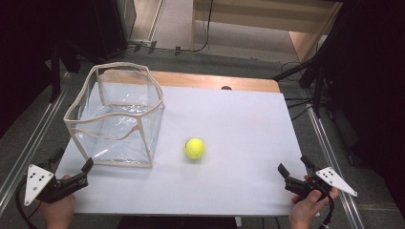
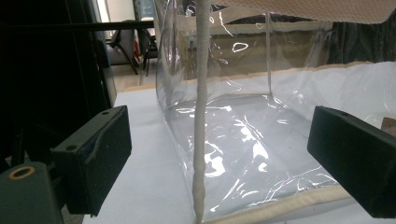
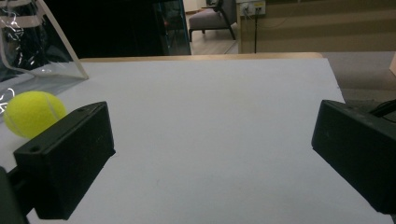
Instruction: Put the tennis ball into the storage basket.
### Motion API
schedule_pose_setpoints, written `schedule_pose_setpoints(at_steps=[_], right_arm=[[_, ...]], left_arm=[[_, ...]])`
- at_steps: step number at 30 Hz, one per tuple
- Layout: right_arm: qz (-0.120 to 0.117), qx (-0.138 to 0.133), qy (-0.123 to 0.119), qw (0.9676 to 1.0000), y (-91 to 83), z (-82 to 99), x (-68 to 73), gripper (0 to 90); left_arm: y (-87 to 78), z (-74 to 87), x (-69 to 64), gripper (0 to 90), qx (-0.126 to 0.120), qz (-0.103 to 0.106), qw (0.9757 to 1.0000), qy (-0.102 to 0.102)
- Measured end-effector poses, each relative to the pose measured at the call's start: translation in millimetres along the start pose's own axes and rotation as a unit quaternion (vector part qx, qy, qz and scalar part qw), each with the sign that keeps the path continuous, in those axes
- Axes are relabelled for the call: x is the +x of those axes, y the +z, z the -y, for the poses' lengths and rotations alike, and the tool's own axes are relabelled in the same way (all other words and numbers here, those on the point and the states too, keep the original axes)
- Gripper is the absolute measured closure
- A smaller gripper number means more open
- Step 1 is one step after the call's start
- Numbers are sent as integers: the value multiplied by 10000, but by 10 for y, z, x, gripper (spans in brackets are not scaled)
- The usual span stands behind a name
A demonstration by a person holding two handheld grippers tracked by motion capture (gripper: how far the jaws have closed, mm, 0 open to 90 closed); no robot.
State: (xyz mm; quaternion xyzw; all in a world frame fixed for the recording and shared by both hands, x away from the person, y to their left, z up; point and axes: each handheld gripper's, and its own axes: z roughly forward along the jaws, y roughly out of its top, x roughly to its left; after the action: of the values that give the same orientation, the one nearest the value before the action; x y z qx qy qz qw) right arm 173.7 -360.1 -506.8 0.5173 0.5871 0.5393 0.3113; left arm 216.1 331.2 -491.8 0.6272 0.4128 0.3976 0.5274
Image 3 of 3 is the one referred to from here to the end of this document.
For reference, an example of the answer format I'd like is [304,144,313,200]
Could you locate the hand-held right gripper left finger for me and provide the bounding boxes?
[13,101,117,221]

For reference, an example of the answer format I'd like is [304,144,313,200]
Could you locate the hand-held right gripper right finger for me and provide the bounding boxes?
[310,99,396,216]

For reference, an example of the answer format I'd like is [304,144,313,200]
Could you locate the yellow tennis ball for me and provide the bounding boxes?
[3,90,67,139]

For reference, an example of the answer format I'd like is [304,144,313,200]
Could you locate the clear plastic bag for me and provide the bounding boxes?
[0,0,90,118]

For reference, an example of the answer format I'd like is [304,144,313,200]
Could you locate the white table sheet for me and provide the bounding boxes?
[0,57,395,224]

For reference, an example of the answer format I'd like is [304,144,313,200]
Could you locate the grey sofa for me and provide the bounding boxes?
[188,0,237,43]

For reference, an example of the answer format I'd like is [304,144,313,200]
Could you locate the black power cable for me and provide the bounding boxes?
[253,8,260,54]

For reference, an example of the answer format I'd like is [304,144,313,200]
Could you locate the wall power socket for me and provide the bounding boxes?
[239,0,267,17]

